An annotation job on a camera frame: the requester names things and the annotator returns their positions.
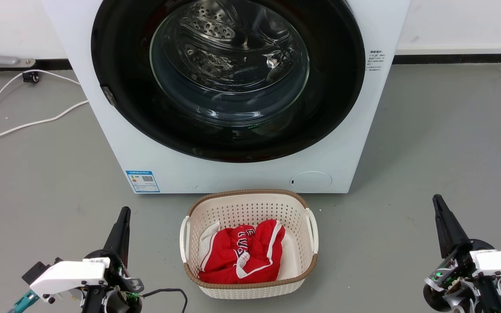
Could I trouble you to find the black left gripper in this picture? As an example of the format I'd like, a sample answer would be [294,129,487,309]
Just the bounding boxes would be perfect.
[80,206,145,313]

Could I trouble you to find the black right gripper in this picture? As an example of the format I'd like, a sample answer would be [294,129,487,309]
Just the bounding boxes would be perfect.
[423,194,501,313]

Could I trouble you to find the white front-load washing machine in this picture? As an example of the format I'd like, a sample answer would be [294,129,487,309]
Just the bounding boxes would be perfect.
[42,0,412,195]

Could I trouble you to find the black round washer door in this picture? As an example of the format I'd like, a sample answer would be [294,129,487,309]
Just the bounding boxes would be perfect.
[90,0,366,163]

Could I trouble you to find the blue energy label sticker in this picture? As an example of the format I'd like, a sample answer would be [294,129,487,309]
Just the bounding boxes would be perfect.
[125,170,160,193]

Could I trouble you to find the red garment with white stripes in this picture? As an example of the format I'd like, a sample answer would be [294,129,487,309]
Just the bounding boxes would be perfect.
[198,219,286,284]

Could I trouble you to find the teal connector piece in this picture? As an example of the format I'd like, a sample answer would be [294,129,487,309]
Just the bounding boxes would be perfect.
[9,290,40,313]

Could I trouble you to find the cream perforated laundry basket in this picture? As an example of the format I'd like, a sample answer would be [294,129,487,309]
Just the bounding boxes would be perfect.
[179,189,319,300]

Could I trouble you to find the round white filter cover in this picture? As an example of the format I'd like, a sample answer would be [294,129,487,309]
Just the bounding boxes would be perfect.
[289,171,333,193]

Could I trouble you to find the small printed text sticker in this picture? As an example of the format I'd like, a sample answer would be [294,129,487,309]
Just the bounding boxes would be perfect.
[366,50,384,73]

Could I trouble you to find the stainless steel washer drum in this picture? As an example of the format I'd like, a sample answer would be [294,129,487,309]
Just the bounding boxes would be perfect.
[151,0,310,94]

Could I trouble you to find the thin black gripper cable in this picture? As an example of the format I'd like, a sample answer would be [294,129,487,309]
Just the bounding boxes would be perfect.
[141,288,189,313]

